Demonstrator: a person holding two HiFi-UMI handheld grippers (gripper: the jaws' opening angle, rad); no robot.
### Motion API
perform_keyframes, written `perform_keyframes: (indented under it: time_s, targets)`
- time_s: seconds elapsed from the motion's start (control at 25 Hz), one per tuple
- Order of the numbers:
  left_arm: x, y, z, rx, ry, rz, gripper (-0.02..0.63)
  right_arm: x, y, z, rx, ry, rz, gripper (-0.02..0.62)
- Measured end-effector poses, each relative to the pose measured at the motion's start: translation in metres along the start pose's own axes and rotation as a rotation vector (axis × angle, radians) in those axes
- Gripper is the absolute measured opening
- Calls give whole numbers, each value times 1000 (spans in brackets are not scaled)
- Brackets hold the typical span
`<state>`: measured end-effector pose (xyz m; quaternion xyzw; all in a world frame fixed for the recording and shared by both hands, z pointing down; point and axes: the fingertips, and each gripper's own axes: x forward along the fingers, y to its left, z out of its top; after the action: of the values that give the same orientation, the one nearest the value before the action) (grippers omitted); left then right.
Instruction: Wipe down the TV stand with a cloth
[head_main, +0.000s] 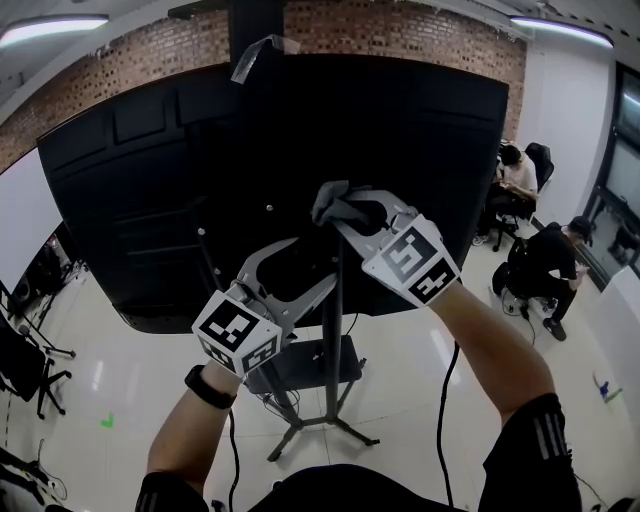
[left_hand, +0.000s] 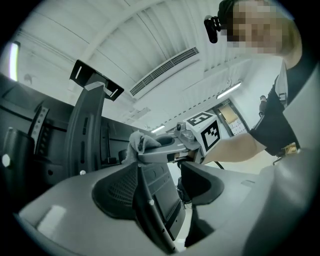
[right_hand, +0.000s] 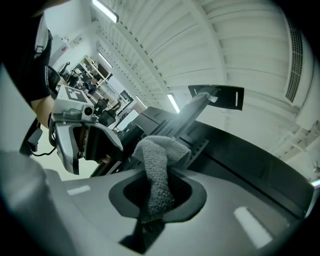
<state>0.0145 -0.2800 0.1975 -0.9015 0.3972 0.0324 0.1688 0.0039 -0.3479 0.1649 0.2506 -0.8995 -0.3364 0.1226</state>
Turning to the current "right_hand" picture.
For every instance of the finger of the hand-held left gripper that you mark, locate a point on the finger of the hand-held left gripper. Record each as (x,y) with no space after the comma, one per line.
(105,145)
(65,150)

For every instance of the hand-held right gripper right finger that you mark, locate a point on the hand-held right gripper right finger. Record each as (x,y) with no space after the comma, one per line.
(212,225)

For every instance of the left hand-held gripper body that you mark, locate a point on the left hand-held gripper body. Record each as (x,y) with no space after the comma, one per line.
(70,105)

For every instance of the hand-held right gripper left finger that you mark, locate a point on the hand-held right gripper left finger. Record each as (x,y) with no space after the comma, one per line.
(87,220)

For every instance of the grey cloth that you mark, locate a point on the grey cloth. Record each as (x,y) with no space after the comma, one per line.
(157,175)

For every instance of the black TV stand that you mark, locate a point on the black TV stand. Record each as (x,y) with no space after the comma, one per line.
(200,105)

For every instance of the person's left forearm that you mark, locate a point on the person's left forearm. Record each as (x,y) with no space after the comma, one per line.
(43,112)

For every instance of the white storage shelf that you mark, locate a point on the white storage shelf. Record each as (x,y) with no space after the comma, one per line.
(87,67)

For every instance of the person's black shirt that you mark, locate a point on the person's black shirt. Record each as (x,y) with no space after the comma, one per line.
(22,75)

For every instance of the ceiling light bar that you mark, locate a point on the ceiling light bar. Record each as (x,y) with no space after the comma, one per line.
(105,59)
(105,10)
(141,101)
(316,183)
(173,102)

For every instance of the black television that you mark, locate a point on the black television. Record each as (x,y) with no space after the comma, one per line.
(250,170)

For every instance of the grey tape strip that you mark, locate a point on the grey tape strip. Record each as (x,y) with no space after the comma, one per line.
(213,96)

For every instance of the ceiling air vent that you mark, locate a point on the ceiling air vent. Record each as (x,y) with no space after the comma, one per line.
(295,57)

